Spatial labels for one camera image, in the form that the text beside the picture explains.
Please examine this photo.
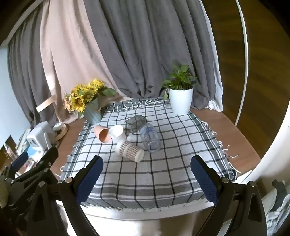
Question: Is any white curved panel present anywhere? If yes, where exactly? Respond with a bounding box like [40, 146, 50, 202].
[236, 119, 290, 183]

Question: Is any grey plaid tablecloth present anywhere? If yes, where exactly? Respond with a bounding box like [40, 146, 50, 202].
[58, 97, 238, 210]

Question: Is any checked pattern cup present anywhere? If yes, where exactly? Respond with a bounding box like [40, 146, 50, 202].
[115, 139, 145, 162]

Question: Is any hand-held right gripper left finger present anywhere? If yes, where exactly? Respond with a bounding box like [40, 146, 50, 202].
[26, 155, 104, 236]

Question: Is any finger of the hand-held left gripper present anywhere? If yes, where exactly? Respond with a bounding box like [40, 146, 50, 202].
[9, 152, 30, 176]
[11, 146, 59, 190]

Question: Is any pink cup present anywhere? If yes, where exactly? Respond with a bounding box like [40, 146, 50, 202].
[94, 125, 113, 143]

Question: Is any grey square glass cup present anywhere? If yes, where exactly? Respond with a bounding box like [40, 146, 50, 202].
[125, 115, 146, 135]

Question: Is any white cup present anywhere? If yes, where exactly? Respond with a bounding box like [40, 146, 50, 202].
[109, 125, 126, 143]

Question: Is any green leafy plant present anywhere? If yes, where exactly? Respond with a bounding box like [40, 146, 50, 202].
[161, 65, 202, 102]

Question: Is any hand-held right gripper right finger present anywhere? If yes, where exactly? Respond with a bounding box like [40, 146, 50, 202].
[190, 155, 268, 236]

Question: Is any blue ribbed vase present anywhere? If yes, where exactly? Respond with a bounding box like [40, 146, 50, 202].
[83, 97, 103, 125]

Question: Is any white sheer curtain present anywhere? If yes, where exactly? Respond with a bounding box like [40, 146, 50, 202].
[207, 20, 224, 113]

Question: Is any wooden round lamp base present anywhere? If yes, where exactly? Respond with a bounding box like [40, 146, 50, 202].
[53, 123, 69, 140]

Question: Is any clear glass cup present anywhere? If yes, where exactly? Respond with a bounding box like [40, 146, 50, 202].
[139, 124, 161, 154]

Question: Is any pile of grey white clothes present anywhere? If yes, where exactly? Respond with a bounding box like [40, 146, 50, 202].
[265, 179, 290, 236]

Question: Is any grey curtain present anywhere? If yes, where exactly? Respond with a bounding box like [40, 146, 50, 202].
[7, 0, 221, 127]

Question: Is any sunflower bouquet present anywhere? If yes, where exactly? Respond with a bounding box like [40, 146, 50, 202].
[63, 78, 117, 119]

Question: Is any white box-shaped device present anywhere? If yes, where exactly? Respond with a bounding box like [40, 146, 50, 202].
[26, 121, 56, 152]

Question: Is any white round hoop frame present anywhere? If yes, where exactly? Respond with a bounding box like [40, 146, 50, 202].
[200, 0, 250, 129]

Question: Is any light wooden bar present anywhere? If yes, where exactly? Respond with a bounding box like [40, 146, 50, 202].
[36, 95, 57, 113]

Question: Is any beige curtain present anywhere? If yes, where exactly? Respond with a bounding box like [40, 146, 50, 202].
[40, 0, 128, 124]

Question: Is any white plant pot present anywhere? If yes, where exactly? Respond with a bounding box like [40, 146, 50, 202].
[169, 88, 194, 114]

